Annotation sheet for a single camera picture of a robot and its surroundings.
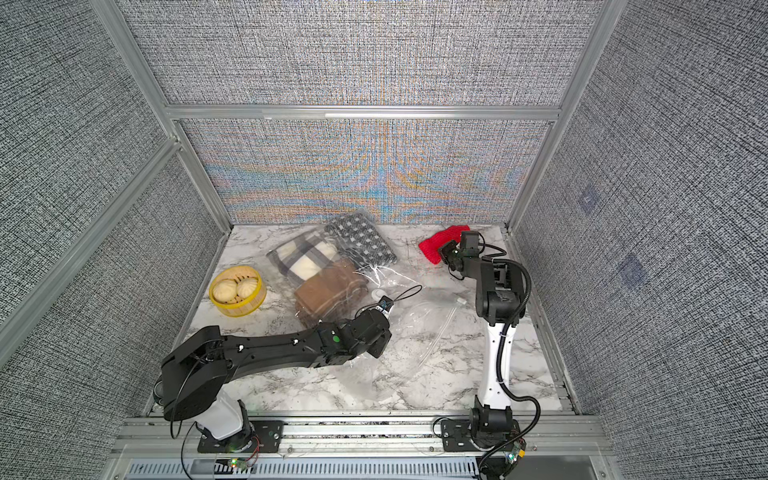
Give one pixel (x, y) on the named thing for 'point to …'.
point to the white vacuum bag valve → (377, 294)
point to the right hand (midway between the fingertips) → (439, 238)
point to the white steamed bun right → (246, 287)
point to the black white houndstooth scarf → (359, 234)
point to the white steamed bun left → (225, 290)
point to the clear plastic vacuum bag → (433, 331)
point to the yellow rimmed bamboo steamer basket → (239, 308)
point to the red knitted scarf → (431, 246)
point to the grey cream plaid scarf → (305, 256)
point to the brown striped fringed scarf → (338, 289)
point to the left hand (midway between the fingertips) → (390, 330)
